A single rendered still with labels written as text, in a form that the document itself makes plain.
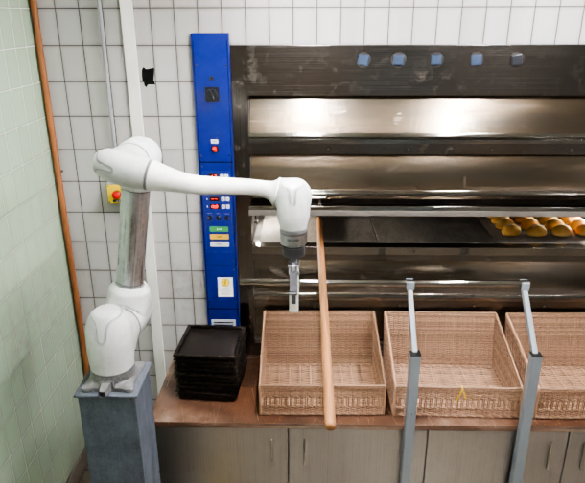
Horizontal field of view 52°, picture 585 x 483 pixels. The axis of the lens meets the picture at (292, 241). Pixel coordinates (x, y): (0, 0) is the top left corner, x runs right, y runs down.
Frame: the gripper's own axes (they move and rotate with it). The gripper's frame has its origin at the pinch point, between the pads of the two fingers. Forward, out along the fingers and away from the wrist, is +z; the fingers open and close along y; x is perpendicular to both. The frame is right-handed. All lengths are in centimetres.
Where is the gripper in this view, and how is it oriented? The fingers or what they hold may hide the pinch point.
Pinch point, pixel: (293, 299)
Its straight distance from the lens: 204.1
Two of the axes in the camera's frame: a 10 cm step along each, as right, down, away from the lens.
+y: -0.2, 3.6, -9.3
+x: 10.0, 0.0, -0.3
